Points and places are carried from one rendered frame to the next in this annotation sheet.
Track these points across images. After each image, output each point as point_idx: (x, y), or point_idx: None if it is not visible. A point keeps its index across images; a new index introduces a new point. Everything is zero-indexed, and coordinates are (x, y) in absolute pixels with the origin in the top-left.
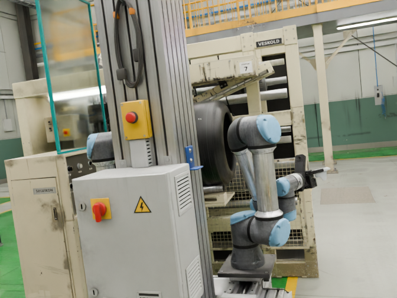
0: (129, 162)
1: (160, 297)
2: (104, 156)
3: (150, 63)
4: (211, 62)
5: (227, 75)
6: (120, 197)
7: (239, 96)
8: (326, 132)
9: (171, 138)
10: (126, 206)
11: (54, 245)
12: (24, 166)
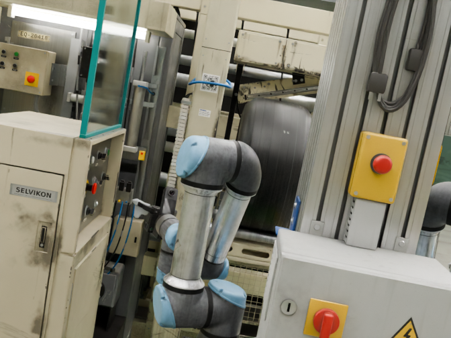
0: (329, 229)
1: None
2: (213, 182)
3: (428, 80)
4: (298, 43)
5: (317, 71)
6: (372, 310)
7: (300, 98)
8: None
9: (420, 212)
10: (378, 326)
11: (24, 288)
12: (5, 139)
